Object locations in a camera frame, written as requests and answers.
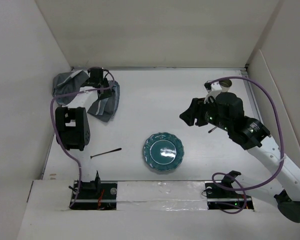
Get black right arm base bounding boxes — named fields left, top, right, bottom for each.
left=201, top=181, right=254, bottom=214

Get black fork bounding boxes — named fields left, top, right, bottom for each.
left=90, top=147, right=122, bottom=159

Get brown paper cup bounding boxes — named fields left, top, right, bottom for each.
left=218, top=79, right=233, bottom=93

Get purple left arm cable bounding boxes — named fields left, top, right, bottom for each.
left=49, top=70, right=116, bottom=208

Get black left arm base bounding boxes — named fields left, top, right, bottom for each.
left=68, top=172, right=118, bottom=211

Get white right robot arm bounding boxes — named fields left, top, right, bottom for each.
left=179, top=92, right=300, bottom=223

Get teal ceramic plate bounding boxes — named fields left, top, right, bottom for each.
left=142, top=132, right=185, bottom=172

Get grey cloth placemat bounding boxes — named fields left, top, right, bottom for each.
left=52, top=68, right=120, bottom=123

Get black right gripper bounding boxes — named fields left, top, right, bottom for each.
left=178, top=95, right=232, bottom=132

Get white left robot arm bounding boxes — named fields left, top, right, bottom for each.
left=52, top=67, right=120, bottom=199

